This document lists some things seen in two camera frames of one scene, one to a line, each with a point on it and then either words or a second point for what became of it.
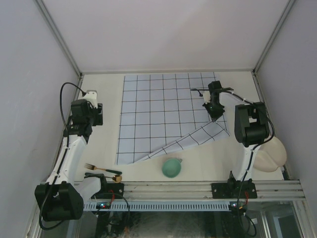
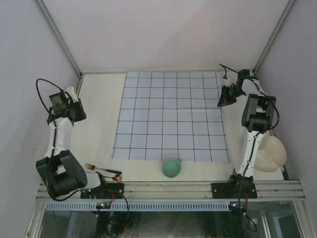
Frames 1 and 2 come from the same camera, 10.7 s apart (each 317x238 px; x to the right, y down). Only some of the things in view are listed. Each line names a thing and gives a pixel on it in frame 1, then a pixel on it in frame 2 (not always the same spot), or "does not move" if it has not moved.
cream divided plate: x=270 y=155 does not move
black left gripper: x=98 y=112 to x=82 y=115
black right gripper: x=214 y=116 to x=224 y=99
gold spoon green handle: x=116 y=178 does not move
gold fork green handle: x=94 y=168 does not move
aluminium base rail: x=280 y=191 does not move
